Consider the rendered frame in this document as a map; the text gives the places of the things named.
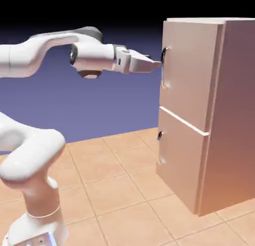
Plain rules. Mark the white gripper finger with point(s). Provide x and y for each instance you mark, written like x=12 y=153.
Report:
x=156 y=64

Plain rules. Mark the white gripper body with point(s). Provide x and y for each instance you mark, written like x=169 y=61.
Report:
x=139 y=63

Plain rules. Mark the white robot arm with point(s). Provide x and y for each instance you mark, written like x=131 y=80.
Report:
x=33 y=50

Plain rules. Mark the tall tan cabinet door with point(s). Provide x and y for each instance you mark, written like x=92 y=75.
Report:
x=189 y=74

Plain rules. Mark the tan wooden cabinet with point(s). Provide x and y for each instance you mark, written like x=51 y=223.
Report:
x=229 y=120

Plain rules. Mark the short tan cabinet door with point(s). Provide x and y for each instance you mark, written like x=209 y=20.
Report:
x=179 y=162

